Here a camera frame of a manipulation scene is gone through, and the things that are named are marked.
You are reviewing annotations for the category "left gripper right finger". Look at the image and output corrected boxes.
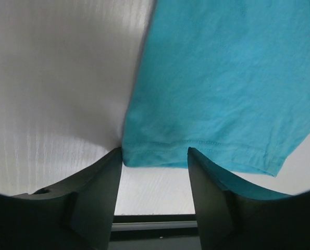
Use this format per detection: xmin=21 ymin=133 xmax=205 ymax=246
xmin=188 ymin=148 xmax=310 ymax=249

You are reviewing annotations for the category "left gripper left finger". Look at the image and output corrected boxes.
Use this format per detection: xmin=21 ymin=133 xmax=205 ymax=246
xmin=0 ymin=148 xmax=122 ymax=249

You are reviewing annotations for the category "light blue t shirt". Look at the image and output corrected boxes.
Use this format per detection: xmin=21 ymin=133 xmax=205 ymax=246
xmin=122 ymin=1 xmax=310 ymax=176

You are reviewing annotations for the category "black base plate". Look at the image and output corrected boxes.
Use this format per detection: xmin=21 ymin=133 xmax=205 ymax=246
xmin=108 ymin=214 xmax=201 ymax=250

